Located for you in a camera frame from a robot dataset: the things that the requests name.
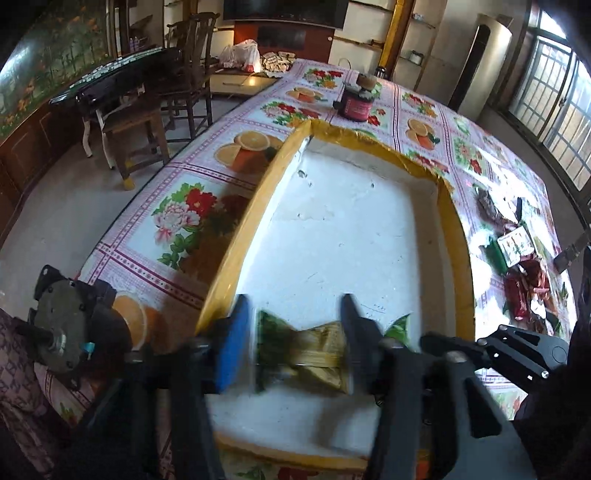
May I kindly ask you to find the green snack packet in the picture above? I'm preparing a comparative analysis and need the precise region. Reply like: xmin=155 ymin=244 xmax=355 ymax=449
xmin=254 ymin=309 xmax=413 ymax=395

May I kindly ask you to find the red candy packet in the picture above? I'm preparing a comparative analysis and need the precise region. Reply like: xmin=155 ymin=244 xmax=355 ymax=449
xmin=503 ymin=256 xmax=551 ymax=322

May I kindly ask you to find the yellow green cracker pack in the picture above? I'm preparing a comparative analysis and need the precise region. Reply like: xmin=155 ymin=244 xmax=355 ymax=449
xmin=485 ymin=225 xmax=537 ymax=275

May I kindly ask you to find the dark foil snack bag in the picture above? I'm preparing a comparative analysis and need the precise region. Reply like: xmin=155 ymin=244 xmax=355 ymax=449
xmin=475 ymin=186 xmax=518 ymax=228

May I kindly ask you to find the floral fruit tablecloth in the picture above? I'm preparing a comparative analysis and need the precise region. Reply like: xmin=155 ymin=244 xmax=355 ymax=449
xmin=79 ymin=60 xmax=560 ymax=351

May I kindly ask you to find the yellow rimmed white tray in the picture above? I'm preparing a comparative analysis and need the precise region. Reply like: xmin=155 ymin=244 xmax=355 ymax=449
xmin=197 ymin=120 xmax=475 ymax=471

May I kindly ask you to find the wooden stool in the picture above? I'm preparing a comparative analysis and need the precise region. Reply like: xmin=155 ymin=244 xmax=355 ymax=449
xmin=101 ymin=94 xmax=170 ymax=190

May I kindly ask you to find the white tower air conditioner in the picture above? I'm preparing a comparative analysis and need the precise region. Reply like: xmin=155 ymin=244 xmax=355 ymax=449
xmin=448 ymin=14 xmax=512 ymax=122

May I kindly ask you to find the black piano table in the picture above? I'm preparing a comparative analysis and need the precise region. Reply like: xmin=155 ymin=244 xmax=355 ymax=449
xmin=49 ymin=47 xmax=181 ymax=118

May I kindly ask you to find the white plastic bag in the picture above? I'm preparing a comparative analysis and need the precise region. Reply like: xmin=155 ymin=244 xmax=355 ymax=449
xmin=219 ymin=39 xmax=262 ymax=73

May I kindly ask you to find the dark wooden chair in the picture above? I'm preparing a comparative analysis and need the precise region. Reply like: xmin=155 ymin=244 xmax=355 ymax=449
xmin=157 ymin=12 xmax=221 ymax=142

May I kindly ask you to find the black television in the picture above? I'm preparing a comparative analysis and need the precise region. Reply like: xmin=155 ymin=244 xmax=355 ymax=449
xmin=223 ymin=0 xmax=349 ymax=28

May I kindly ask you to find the flower landscape painting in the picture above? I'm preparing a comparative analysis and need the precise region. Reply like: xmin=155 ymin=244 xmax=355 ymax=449
xmin=1 ymin=1 xmax=109 ymax=139

